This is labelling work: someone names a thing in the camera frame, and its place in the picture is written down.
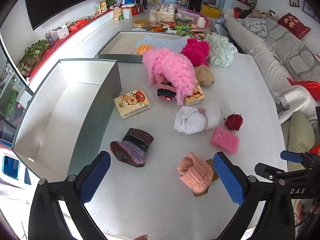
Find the light blue bubble sheet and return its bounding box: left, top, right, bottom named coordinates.
left=136, top=34, right=188, bottom=55

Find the round gold tin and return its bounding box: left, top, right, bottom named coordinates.
left=133, top=19, right=151, bottom=28

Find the yellow box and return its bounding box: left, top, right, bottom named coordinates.
left=202, top=5, right=222, bottom=18

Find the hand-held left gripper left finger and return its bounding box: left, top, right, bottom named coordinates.
left=28, top=151, right=112, bottom=240

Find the white drawstring bag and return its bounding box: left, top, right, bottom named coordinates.
left=174, top=101, right=222, bottom=135

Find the brown oval pad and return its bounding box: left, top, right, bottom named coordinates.
left=206, top=158, right=220, bottom=182

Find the striped pink navy knit hat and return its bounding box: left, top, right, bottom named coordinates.
left=156, top=81, right=177, bottom=102

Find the white sofa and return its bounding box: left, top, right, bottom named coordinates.
left=222, top=7, right=320, bottom=122

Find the red yarn flower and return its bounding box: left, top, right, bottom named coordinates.
left=224, top=113, right=244, bottom=131

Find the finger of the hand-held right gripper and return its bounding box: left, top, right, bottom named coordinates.
left=280, top=150, right=320, bottom=170
left=254, top=162, right=286, bottom=181

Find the plain red cushion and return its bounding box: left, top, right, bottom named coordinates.
left=287, top=77, right=320, bottom=101

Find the potted green plant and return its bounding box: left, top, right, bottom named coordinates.
left=17, top=39, right=51, bottom=77

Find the tan plush toy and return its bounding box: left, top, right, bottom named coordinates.
left=195, top=65, right=215, bottom=87

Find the yellow cartoon tissue pack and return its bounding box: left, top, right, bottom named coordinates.
left=114, top=88, right=151, bottom=119
left=184, top=81, right=206, bottom=106

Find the purple crochet hat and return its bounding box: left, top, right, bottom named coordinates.
left=110, top=128, right=154, bottom=168

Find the light pink fluffy scarf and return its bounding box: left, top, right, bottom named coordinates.
left=142, top=47, right=198, bottom=106

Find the person's right hand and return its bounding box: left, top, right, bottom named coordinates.
left=294, top=201, right=320, bottom=227

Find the grey striped sofa throw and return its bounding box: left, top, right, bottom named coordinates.
left=264, top=29, right=320, bottom=81

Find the round cluttered table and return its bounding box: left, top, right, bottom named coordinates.
left=149, top=3, right=213, bottom=33

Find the grey storage box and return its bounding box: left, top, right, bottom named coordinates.
left=97, top=31, right=191, bottom=64
left=12, top=58, right=122, bottom=178

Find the magenta fluffy scarf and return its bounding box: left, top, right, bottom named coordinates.
left=181, top=38, right=211, bottom=67

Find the grey crumpled blanket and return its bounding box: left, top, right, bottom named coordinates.
left=236, top=17, right=268, bottom=38

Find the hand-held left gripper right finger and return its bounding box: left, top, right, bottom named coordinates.
left=213, top=152, right=297, bottom=240

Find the mint green cloth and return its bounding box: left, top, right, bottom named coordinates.
left=205, top=32, right=238, bottom=68

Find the white cabinet with red top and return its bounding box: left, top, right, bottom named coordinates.
left=25, top=9, right=141, bottom=87

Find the glass display cabinet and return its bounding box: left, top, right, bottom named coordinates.
left=0, top=62, right=33, bottom=143

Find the orange fabric flower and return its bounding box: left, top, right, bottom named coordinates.
left=136, top=44, right=153, bottom=55

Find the pink yellow knit hat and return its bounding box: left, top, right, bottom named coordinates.
left=177, top=152, right=214, bottom=197

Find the red embroidered cushion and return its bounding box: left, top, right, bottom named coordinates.
left=278, top=12, right=312, bottom=39

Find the pink sponge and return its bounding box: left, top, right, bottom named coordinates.
left=211, top=126, right=240, bottom=154

